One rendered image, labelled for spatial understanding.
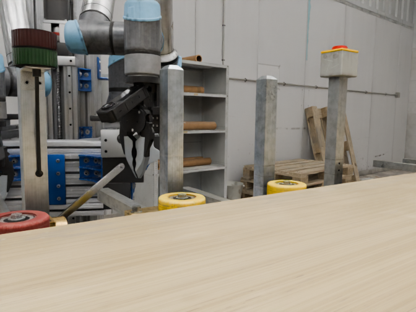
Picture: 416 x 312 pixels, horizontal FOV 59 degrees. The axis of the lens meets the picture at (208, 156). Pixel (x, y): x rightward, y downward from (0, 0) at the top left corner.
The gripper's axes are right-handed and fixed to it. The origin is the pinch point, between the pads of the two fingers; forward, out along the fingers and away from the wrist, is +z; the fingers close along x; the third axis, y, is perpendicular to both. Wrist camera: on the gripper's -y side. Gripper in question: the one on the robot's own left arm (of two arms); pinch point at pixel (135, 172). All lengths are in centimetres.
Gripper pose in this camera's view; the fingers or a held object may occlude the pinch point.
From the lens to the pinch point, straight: 79.5
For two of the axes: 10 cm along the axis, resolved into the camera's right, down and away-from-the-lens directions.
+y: 5.9, -0.8, 8.1
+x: -8.1, -0.8, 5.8
